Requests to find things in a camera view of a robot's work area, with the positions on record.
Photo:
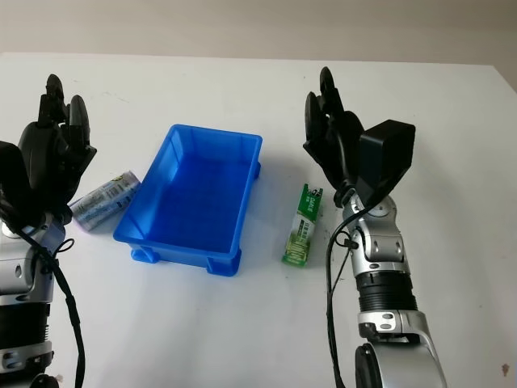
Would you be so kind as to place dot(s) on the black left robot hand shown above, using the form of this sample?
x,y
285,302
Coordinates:
x,y
42,157

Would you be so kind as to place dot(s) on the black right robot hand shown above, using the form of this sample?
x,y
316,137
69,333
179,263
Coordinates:
x,y
335,137

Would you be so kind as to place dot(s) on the green toothpaste box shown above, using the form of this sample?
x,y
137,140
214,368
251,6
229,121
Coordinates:
x,y
302,230

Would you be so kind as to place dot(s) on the blue plastic tray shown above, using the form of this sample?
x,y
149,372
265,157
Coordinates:
x,y
194,202

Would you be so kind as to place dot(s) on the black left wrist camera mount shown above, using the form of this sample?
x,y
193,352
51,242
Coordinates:
x,y
12,174

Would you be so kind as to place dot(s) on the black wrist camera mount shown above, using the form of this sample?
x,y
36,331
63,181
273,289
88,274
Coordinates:
x,y
385,157
12,174

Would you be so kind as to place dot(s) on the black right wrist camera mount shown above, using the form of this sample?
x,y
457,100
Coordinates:
x,y
385,157

